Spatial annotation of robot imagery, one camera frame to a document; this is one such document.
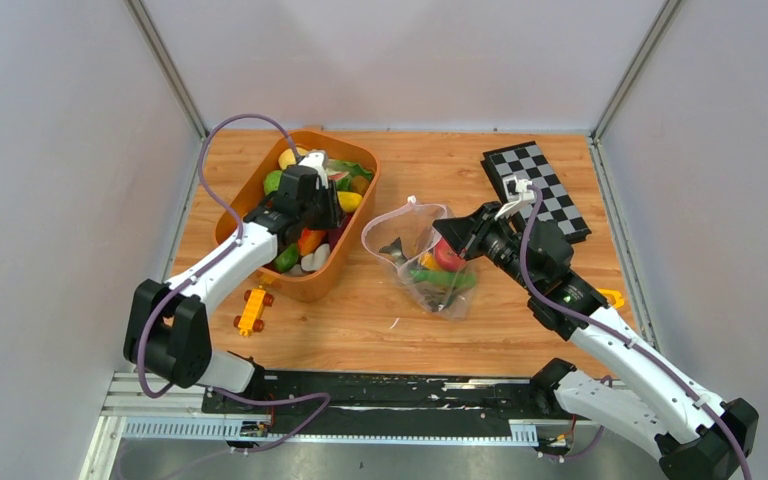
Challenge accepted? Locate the yellow plastic ring toy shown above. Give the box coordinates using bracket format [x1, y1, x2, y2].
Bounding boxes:
[599, 288, 626, 309]

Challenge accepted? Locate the yellow lemon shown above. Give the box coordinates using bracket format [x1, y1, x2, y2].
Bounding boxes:
[278, 148, 297, 171]

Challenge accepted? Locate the yellow toy car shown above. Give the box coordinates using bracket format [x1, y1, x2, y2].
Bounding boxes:
[233, 288, 274, 337]

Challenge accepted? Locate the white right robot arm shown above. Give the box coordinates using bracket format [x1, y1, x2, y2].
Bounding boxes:
[433, 202, 759, 479]

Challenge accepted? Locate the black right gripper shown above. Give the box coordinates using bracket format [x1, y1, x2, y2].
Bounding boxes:
[433, 202, 539, 293]

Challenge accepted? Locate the yellow corn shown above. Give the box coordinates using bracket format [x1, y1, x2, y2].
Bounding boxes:
[337, 191, 363, 214]

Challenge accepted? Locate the white slotted cable duct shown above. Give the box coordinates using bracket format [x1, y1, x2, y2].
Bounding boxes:
[122, 417, 539, 447]

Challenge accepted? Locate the orange plastic basket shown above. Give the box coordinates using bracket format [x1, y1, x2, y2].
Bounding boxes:
[230, 129, 380, 302]

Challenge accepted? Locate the light green pepper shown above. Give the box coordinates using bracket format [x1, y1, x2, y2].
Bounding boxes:
[409, 270, 477, 290]

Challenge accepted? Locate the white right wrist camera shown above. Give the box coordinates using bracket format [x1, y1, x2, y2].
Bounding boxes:
[494, 172, 536, 220]

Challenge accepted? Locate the yellow bell pepper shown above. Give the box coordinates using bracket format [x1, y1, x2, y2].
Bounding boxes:
[419, 252, 442, 271]

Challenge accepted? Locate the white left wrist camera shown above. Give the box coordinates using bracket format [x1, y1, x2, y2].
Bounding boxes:
[297, 150, 329, 189]

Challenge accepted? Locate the green lettuce leaf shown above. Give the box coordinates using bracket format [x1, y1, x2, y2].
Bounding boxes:
[328, 159, 374, 181]

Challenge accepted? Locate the green lime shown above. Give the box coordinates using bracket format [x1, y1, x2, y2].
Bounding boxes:
[262, 170, 282, 195]

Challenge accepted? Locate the purple sweet potato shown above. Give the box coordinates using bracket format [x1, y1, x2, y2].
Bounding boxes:
[327, 224, 347, 251]

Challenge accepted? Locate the watermelon slice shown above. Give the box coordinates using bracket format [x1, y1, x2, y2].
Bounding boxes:
[328, 171, 351, 187]

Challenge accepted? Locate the clear zip top bag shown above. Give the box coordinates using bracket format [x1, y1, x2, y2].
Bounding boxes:
[360, 196, 478, 320]

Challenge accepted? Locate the black white checkerboard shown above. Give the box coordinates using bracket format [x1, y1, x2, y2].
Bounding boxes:
[480, 141, 591, 244]

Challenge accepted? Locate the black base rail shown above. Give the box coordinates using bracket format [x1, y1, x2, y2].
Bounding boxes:
[201, 370, 574, 436]

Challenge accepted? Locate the brown kiwi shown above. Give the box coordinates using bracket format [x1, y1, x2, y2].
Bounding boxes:
[350, 175, 371, 196]

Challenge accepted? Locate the white garlic bulb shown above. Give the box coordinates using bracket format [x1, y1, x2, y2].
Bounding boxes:
[300, 243, 331, 273]

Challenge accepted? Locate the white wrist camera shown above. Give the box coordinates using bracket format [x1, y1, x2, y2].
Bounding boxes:
[297, 150, 329, 189]
[494, 172, 536, 220]

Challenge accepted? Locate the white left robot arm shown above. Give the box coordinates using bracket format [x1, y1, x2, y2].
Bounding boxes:
[123, 158, 343, 413]

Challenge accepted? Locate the green mango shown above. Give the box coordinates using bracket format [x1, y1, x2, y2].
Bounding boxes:
[273, 243, 300, 274]

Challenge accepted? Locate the orange red mango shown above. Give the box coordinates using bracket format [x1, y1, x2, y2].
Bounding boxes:
[297, 228, 327, 257]

